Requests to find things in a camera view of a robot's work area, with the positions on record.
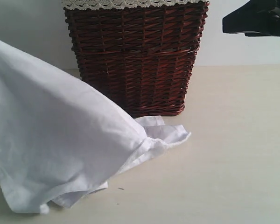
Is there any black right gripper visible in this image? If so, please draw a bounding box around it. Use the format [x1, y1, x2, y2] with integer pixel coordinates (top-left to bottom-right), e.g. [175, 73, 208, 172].
[222, 0, 280, 37]

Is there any white t-shirt with red lettering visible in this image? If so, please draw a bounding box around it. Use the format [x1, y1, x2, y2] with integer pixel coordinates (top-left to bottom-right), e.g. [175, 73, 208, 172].
[0, 41, 190, 214]

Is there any brown wicker basket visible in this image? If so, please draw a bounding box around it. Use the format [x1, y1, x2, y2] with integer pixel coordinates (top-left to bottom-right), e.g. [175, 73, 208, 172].
[65, 1, 209, 117]

